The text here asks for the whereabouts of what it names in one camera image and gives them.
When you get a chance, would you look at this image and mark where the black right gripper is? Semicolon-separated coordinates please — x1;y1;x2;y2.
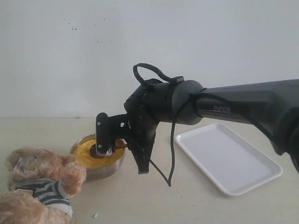
124;93;159;175

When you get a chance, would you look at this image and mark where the brown wooden spoon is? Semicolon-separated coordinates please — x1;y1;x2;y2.
89;143;128;159

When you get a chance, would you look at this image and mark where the tan teddy bear striped shirt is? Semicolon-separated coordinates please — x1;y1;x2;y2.
0;147;87;224

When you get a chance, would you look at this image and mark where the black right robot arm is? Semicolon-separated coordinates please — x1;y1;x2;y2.
124;79;299;174

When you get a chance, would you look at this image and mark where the stainless steel bowl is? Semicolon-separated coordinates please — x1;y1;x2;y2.
70;134;126;181

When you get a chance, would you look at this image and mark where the yellow millet grain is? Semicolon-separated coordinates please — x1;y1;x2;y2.
73;136;125;169

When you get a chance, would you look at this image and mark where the white rectangular plastic tray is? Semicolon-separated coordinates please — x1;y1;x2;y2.
174;123;283;196

